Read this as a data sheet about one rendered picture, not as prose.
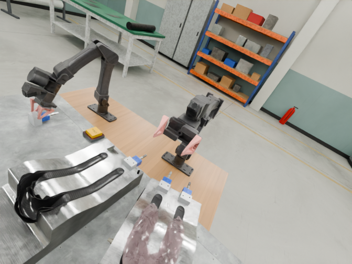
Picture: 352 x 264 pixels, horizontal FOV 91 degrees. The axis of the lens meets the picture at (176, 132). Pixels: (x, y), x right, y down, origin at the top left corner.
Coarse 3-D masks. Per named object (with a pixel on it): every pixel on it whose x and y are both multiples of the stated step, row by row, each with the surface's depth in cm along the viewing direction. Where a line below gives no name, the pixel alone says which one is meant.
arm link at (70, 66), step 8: (96, 40) 89; (88, 48) 85; (96, 48) 85; (104, 48) 86; (80, 56) 84; (88, 56) 86; (96, 56) 88; (104, 56) 88; (112, 56) 91; (64, 64) 83; (72, 64) 83; (80, 64) 86; (56, 72) 82; (64, 72) 83; (72, 72) 85
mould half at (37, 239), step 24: (96, 144) 81; (24, 168) 57; (48, 168) 61; (96, 168) 72; (0, 192) 56; (48, 192) 54; (96, 192) 64; (120, 192) 70; (0, 216) 51; (48, 216) 49; (72, 216) 51; (96, 216) 65; (0, 240) 47; (24, 240) 49; (48, 240) 50
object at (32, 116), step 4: (32, 112) 87; (36, 112) 88; (44, 112) 92; (56, 112) 96; (28, 116) 86; (32, 116) 85; (36, 116) 86; (48, 116) 91; (32, 120) 86; (36, 120) 86; (40, 120) 88; (44, 120) 90; (32, 124) 87; (36, 124) 87; (40, 124) 89
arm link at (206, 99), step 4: (196, 96) 58; (200, 96) 60; (204, 96) 61; (204, 100) 58; (208, 100) 60; (208, 104) 58; (204, 108) 58; (204, 112) 59; (200, 116) 60; (208, 116) 69; (204, 120) 66; (208, 120) 67; (200, 124) 67; (204, 124) 68
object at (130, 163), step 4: (136, 156) 82; (144, 156) 85; (124, 160) 76; (128, 160) 77; (132, 160) 77; (136, 160) 80; (140, 160) 81; (124, 164) 77; (128, 164) 75; (132, 164) 76; (136, 164) 78; (128, 168) 76; (132, 168) 76
